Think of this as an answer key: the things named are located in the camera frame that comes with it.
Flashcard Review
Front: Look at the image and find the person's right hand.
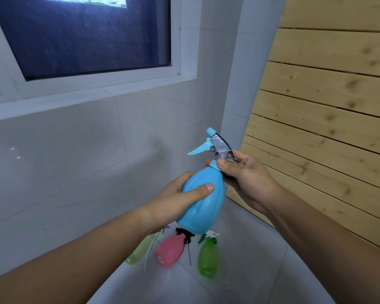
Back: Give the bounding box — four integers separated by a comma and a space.
205, 151, 285, 216

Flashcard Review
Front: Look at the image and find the person's left hand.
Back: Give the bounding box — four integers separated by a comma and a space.
139, 172, 215, 235

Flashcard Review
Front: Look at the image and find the blue plastic spray bottle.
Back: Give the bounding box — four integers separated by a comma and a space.
176, 160, 229, 235

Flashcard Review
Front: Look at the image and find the blue grey spray trigger head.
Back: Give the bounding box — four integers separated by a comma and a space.
187, 127, 240, 164

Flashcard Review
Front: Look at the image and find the person's left forearm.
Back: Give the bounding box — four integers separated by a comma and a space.
0, 204, 152, 304

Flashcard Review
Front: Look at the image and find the person's right forearm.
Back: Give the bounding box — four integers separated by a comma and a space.
262, 186, 380, 304

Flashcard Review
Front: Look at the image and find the white green spray trigger head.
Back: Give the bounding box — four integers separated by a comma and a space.
198, 230, 220, 245

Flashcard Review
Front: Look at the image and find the black spray trigger head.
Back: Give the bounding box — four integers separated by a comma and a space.
175, 228, 195, 266

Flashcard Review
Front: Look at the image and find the pink plastic spray bottle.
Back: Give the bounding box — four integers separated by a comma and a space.
155, 234, 186, 268

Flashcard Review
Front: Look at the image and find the green translucent spray bottle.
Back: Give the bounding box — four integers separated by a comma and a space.
198, 237, 219, 279

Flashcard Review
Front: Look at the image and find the white thin dip tube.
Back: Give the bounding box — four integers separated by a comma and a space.
144, 229, 164, 273

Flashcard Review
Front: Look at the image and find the yellow-green translucent spray bottle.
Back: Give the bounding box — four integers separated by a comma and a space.
125, 232, 161, 266

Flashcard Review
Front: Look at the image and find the light wooden slat panel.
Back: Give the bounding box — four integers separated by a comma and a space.
226, 0, 380, 254

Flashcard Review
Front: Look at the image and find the white framed window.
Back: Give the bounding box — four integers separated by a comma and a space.
0, 0, 198, 123

